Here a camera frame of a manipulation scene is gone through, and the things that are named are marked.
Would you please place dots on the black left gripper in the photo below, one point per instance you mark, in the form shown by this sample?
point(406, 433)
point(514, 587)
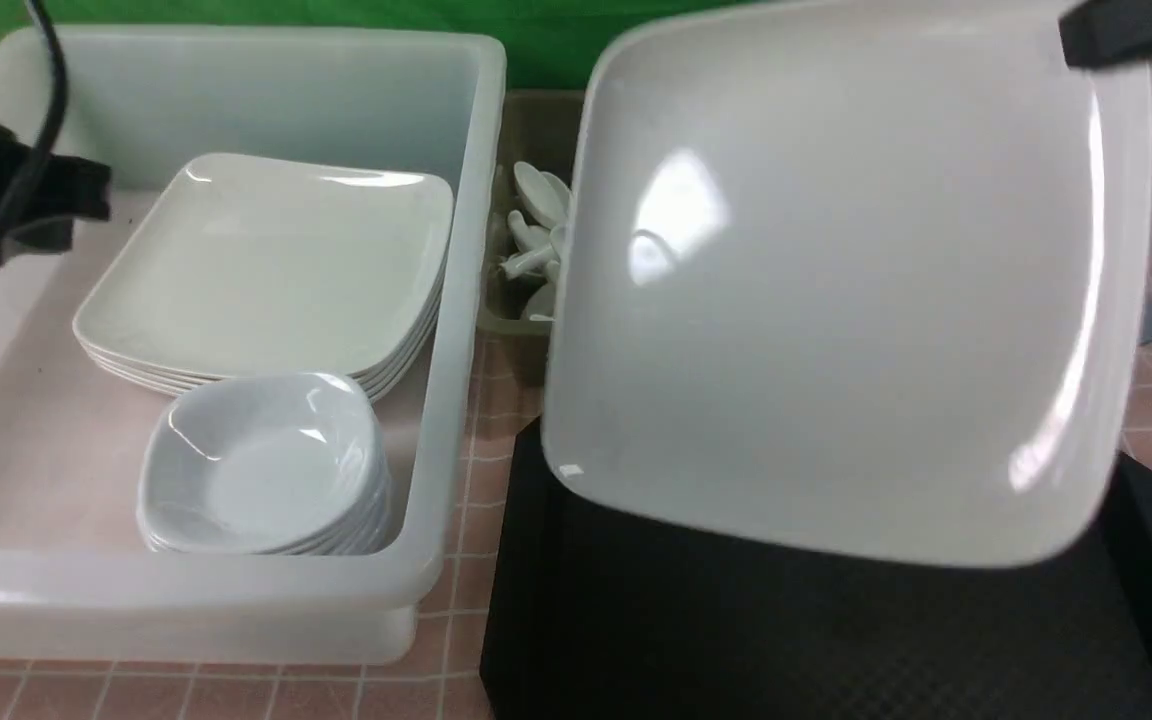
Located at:
point(44, 193)

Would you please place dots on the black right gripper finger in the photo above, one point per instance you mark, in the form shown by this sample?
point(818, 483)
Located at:
point(1098, 35)

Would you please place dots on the white square rice plate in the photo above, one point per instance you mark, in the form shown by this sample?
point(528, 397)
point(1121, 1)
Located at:
point(860, 277)

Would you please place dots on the stack of white square plates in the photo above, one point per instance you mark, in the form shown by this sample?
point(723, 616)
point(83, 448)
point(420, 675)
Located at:
point(247, 266)

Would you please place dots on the blue plastic chopstick bin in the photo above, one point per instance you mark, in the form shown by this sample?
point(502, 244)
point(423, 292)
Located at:
point(1145, 334)

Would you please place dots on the large white plastic tub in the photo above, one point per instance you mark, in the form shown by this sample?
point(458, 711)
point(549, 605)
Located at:
point(75, 581)

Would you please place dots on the pink checkered tablecloth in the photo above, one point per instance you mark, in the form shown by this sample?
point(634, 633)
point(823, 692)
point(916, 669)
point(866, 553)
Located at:
point(433, 680)

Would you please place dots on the stack of small white bowls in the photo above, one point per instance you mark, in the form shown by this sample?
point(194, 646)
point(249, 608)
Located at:
point(290, 464)

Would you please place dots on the green backdrop cloth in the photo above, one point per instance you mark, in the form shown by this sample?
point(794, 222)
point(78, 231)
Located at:
point(549, 44)

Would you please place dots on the olive green spoon bin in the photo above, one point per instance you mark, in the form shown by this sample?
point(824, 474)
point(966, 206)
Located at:
point(540, 127)

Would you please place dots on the white spoon left of bin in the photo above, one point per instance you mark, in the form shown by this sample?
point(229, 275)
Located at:
point(545, 197)

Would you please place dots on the black serving tray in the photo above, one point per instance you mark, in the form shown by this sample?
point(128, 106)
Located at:
point(597, 614)

